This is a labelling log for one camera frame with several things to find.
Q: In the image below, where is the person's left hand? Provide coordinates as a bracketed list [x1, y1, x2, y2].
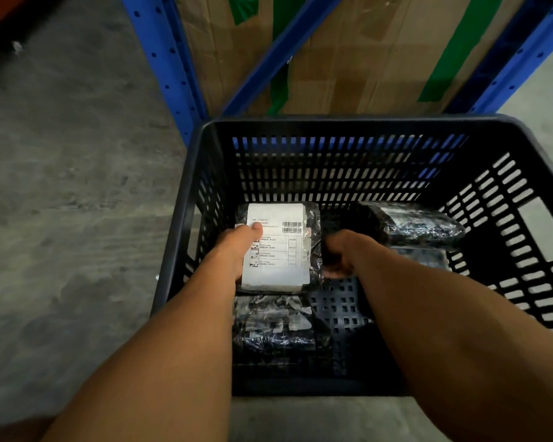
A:
[204, 222, 264, 295]

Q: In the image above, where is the person's right hand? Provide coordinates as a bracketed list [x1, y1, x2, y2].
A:
[321, 229, 382, 279]

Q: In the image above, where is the black parcel with white label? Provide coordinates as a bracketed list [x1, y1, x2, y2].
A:
[234, 202, 325, 294]

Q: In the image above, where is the person's left forearm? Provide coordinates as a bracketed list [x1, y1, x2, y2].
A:
[41, 255, 238, 442]

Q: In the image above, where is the person's right forearm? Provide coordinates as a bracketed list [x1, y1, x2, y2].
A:
[352, 244, 553, 442]

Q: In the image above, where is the black wrapped parcel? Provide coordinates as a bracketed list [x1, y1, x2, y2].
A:
[394, 247, 452, 272]
[355, 201, 466, 252]
[233, 293, 323, 355]

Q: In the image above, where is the black plastic crate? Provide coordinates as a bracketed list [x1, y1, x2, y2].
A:
[151, 115, 553, 397]

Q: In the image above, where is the blue metal shelf rack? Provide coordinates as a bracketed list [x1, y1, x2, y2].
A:
[120, 0, 553, 148]

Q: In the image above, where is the cardboard box with green tape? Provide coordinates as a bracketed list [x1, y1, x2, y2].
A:
[173, 0, 531, 118]

